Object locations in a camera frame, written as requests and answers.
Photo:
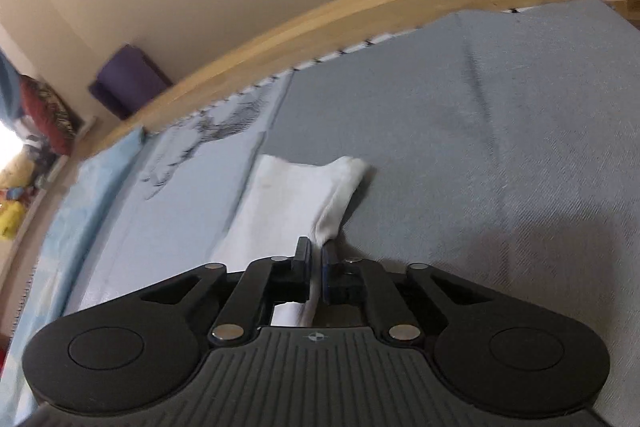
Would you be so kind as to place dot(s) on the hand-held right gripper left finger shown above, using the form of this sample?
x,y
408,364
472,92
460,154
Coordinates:
x,y
302,263

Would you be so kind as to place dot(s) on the dark red patterned cushion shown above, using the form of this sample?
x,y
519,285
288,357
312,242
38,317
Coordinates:
x,y
47,112

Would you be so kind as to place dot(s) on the light blue blanket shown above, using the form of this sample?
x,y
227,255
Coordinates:
x,y
75,207

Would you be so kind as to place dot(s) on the blue cloth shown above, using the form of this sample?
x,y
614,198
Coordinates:
x,y
9,87

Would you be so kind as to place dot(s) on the grey blanket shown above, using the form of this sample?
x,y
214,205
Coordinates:
x,y
475,132

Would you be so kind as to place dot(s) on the purple block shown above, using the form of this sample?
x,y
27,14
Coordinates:
x,y
131,79

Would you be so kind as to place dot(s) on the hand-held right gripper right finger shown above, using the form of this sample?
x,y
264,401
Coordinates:
x,y
327,268

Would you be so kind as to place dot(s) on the yellow plush toy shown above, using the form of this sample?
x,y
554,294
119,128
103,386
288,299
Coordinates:
x,y
10,219

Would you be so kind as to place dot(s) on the printed pale bed sheet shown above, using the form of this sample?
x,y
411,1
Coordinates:
x,y
200,147

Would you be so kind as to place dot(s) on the white small garment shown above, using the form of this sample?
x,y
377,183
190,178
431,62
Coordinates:
x,y
280,207

